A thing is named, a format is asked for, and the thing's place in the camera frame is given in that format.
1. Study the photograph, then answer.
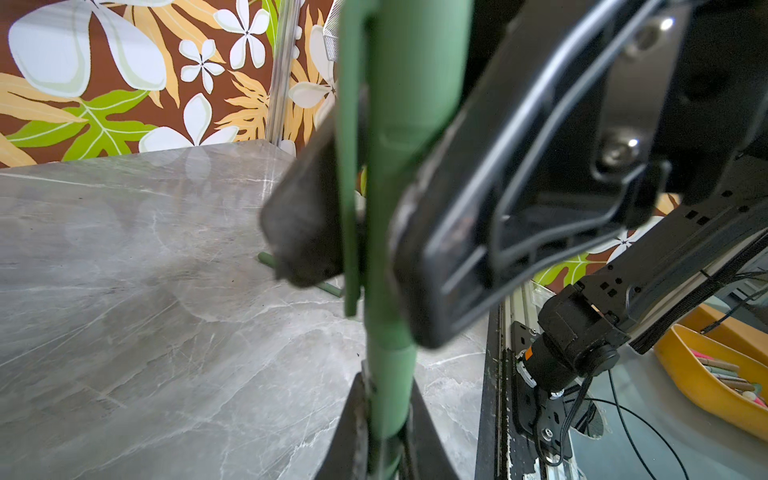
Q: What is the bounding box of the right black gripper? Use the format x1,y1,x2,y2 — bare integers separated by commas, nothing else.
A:
593,0,768,205

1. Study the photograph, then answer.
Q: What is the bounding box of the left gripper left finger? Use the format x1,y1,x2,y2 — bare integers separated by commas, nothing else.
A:
314,372,369,480

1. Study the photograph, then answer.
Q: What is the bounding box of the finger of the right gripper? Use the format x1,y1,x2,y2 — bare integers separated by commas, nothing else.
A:
396,1,645,349
260,108,344,277

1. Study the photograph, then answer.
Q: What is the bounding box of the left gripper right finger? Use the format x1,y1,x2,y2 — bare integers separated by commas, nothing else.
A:
407,382,458,480

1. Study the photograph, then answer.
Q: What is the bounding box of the green pen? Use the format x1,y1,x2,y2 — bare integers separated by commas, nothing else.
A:
256,251,344,298
335,1,473,479

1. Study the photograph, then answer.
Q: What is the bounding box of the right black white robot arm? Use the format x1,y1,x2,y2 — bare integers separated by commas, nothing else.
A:
261,1,767,391

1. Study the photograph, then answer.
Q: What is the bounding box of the yellow tray with items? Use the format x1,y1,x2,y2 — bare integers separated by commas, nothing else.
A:
653,305,767,441

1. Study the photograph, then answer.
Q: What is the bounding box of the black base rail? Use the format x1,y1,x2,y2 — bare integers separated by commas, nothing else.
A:
474,282,585,479

